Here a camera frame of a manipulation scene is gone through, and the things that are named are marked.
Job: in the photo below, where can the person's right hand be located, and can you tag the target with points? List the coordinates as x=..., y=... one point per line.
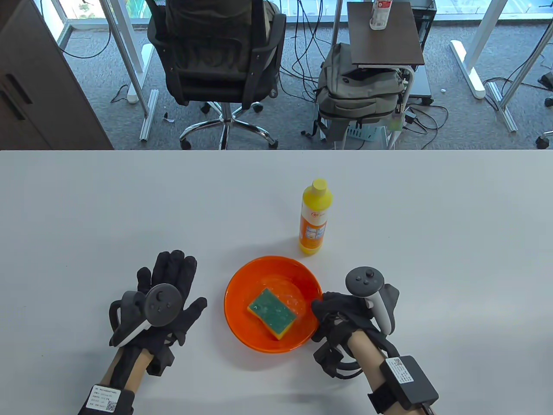
x=341, y=311

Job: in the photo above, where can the person's left hand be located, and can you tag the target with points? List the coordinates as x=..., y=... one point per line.
x=175, y=272

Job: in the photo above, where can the green yellow sponge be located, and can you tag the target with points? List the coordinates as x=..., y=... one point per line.
x=272, y=313

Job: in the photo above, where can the orange plastic bowl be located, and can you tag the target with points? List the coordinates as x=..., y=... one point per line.
x=242, y=311

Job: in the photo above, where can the yellow dish soap bottle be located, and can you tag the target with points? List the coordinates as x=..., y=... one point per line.
x=314, y=216

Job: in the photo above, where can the person's right forearm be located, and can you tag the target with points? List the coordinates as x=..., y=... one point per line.
x=365, y=350

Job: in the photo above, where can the person's left forearm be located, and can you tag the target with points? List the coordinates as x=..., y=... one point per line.
x=138, y=367

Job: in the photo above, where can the dark grey handheld controller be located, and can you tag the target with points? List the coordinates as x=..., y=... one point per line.
x=164, y=304
x=365, y=281

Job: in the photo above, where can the black labelled wrist box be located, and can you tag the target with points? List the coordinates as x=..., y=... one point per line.
x=417, y=382
x=123, y=402

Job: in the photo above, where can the aluminium profile leg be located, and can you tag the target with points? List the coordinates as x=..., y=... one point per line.
x=503, y=108
x=149, y=114

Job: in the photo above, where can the white desk leg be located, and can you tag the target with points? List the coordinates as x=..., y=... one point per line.
x=139, y=73
x=468, y=69

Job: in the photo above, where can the grey backpack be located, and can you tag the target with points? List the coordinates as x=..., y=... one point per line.
x=358, y=93

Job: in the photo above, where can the brown wooden cabinet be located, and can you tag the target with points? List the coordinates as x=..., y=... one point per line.
x=39, y=99

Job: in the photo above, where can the black office chair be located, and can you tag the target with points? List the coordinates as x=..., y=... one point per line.
x=216, y=52

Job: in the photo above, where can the black cart base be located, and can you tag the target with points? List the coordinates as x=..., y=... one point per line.
x=421, y=86

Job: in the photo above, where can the black chair caster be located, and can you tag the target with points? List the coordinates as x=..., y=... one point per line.
x=548, y=80
x=545, y=140

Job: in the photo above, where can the dark brown side table top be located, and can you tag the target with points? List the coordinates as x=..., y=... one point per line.
x=384, y=47

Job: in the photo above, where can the white bottle red label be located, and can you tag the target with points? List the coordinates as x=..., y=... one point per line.
x=380, y=17

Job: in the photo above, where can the black computer tower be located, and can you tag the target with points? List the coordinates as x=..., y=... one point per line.
x=425, y=21

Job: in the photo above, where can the small black wrist camera module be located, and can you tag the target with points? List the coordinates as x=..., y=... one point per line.
x=327, y=361
x=160, y=363

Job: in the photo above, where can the white cart frame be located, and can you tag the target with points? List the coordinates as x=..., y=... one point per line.
x=395, y=134

